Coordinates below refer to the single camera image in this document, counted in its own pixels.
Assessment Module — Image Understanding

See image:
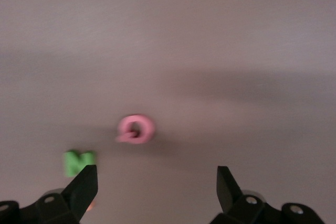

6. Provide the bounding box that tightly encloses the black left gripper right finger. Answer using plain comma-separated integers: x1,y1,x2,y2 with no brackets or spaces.
209,165,326,224

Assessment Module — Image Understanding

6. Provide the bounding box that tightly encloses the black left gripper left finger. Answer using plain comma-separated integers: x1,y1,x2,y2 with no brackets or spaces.
0,164,99,224

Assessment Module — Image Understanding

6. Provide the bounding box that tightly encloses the green letter N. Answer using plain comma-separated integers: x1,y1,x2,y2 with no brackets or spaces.
62,150,97,177

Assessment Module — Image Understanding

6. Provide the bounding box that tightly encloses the pink letter Q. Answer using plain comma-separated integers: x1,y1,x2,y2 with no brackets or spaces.
115,114,155,145

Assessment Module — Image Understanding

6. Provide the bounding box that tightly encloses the brown table cover sheet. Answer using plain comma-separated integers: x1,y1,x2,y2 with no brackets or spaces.
0,0,336,224

